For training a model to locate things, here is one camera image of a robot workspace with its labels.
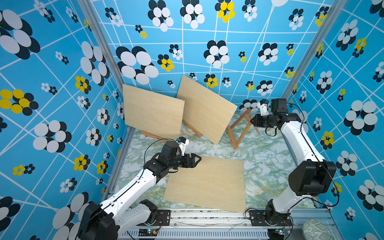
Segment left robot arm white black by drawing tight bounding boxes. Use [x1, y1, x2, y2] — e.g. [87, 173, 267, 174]
[75, 137, 202, 240]

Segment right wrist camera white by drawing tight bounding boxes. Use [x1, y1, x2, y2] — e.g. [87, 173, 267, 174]
[258, 103, 270, 116]

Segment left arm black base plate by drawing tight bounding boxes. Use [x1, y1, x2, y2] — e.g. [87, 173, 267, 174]
[138, 210, 171, 227]

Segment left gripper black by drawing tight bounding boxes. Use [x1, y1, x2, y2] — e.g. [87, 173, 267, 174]
[168, 152, 203, 170]

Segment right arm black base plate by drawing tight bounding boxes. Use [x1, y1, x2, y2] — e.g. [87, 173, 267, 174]
[247, 210, 292, 228]

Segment green patterned round object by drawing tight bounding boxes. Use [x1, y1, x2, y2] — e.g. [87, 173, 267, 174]
[302, 219, 333, 240]

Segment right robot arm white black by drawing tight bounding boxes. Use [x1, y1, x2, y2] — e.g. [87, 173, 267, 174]
[251, 99, 337, 226]

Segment wooden easel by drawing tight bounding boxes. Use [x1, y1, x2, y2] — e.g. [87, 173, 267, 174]
[141, 131, 165, 142]
[225, 109, 261, 150]
[183, 120, 202, 139]

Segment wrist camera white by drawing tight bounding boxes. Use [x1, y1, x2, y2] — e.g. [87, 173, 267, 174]
[258, 103, 270, 116]
[177, 137, 189, 156]

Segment plywood board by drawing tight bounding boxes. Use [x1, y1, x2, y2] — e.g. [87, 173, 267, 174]
[123, 85, 185, 139]
[177, 75, 237, 145]
[164, 156, 246, 213]

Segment aluminium front rail frame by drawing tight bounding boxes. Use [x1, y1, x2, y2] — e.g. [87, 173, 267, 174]
[117, 209, 342, 240]

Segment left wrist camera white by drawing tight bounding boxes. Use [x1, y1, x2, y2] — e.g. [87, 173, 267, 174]
[177, 137, 189, 156]

